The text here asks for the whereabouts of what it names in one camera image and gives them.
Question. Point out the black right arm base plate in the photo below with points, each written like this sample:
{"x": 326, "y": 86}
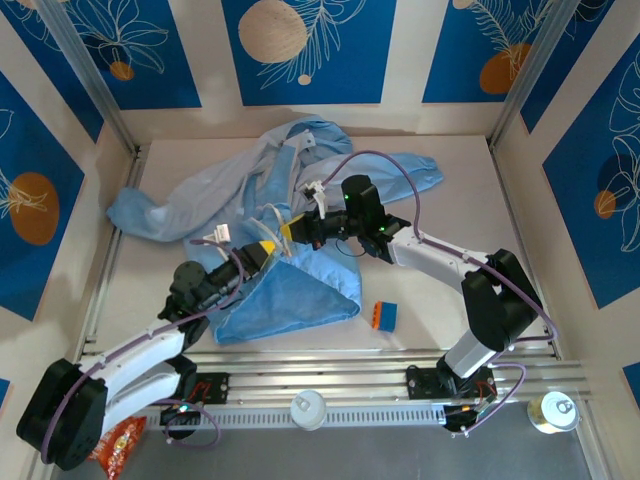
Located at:
{"x": 420, "y": 382}

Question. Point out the light blue zip jacket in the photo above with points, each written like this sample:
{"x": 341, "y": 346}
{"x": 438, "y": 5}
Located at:
{"x": 300, "y": 295}

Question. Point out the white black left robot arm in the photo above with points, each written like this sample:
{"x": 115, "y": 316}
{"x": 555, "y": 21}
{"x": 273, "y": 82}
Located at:
{"x": 145, "y": 350}

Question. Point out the blue floral wall panel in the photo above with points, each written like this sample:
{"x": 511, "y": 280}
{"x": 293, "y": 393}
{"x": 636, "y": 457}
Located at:
{"x": 165, "y": 75}
{"x": 450, "y": 50}
{"x": 575, "y": 225}
{"x": 350, "y": 75}
{"x": 30, "y": 280}

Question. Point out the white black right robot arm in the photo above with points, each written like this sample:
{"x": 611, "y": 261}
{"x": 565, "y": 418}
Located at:
{"x": 435, "y": 257}

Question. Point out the yellow drink can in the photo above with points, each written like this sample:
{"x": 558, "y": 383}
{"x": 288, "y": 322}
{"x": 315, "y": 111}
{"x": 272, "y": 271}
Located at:
{"x": 554, "y": 411}

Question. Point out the small control circuit board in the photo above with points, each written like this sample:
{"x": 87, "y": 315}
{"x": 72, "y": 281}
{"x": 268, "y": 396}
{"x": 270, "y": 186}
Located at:
{"x": 467, "y": 417}
{"x": 181, "y": 412}

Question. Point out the aluminium table side rail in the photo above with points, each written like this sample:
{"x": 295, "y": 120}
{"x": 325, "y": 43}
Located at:
{"x": 114, "y": 245}
{"x": 511, "y": 200}

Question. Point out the orange red snack bag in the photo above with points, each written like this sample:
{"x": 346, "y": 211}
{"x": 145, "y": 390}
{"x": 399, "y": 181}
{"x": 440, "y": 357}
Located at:
{"x": 120, "y": 445}

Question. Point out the aluminium frame post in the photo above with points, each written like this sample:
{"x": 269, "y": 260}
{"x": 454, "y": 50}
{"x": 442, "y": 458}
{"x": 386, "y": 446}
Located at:
{"x": 537, "y": 75}
{"x": 597, "y": 440}
{"x": 95, "y": 85}

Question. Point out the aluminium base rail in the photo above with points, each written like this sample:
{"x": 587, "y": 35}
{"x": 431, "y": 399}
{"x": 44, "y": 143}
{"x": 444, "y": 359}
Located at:
{"x": 325, "y": 370}

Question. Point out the blue orange toy block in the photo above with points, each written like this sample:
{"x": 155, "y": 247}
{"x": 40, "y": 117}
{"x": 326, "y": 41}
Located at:
{"x": 386, "y": 316}

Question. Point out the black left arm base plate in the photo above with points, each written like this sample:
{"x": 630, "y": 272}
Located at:
{"x": 212, "y": 387}

